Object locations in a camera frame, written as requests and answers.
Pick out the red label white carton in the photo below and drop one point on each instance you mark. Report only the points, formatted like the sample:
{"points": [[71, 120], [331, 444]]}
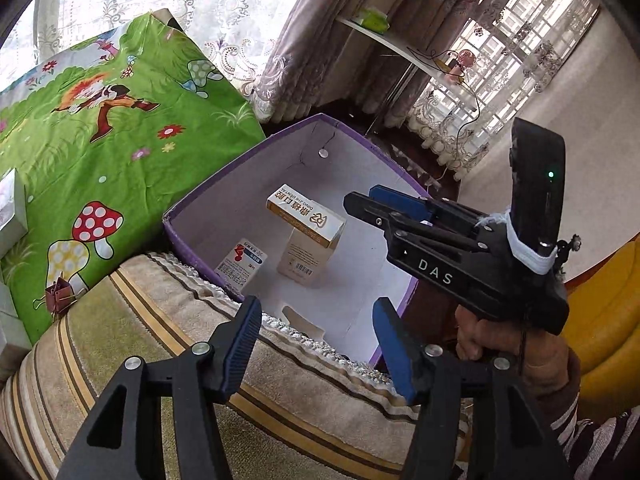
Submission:
{"points": [[240, 267]]}

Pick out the lace sheer curtain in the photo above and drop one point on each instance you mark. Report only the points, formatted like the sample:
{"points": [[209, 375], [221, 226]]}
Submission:
{"points": [[225, 10]]}

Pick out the small pale grey box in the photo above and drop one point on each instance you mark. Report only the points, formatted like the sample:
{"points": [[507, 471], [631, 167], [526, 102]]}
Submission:
{"points": [[10, 320]]}

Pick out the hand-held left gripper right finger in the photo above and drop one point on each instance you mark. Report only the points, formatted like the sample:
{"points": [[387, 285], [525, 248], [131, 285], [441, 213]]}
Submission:
{"points": [[395, 355]]}

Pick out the white shelf table metal stand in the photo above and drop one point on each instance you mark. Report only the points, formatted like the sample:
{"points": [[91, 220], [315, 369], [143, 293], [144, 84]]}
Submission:
{"points": [[400, 42]]}

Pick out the yellow chair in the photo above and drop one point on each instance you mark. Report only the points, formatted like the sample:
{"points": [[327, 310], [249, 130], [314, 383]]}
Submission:
{"points": [[610, 320]]}

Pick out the person's right forearm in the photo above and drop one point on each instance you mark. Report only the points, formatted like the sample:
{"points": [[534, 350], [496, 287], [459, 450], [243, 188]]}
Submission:
{"points": [[560, 385]]}

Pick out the striped sofa cushion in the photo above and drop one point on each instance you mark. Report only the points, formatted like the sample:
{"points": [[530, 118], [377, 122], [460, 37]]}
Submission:
{"points": [[300, 410]]}

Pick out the large silver box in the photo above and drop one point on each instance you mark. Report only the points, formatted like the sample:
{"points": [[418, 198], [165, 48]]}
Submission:
{"points": [[10, 215]]}

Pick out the gold and white carton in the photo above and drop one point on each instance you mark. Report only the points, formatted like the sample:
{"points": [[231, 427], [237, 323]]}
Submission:
{"points": [[300, 212]]}

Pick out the person's right hand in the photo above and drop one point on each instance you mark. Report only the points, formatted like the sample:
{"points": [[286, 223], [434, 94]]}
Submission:
{"points": [[475, 335]]}

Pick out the small pink fan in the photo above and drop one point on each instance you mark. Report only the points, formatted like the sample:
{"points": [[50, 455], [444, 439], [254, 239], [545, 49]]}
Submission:
{"points": [[462, 60]]}

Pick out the green tissue pack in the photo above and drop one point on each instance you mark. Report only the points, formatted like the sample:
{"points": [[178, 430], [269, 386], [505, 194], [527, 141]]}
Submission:
{"points": [[374, 20]]}

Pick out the green cartoon printed cloth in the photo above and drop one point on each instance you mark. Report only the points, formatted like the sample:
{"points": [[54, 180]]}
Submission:
{"points": [[125, 160]]}

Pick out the purple cardboard box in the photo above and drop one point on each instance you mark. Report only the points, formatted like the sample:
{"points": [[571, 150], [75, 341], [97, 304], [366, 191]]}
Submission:
{"points": [[350, 280]]}

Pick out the cream carton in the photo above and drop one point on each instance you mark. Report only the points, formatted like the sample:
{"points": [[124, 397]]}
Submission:
{"points": [[305, 257]]}

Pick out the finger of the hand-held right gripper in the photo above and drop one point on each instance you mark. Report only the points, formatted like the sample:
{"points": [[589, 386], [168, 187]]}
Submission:
{"points": [[400, 205], [370, 210]]}

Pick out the short lace window curtain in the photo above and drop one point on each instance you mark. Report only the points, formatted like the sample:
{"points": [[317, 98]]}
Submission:
{"points": [[450, 125]]}

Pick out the mauve patterned drape curtain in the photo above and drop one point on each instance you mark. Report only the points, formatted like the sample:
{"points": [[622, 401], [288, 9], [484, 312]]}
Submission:
{"points": [[450, 0], [310, 35]]}

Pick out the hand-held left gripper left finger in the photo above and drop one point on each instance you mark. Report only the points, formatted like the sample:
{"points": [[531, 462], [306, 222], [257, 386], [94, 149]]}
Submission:
{"points": [[242, 355]]}

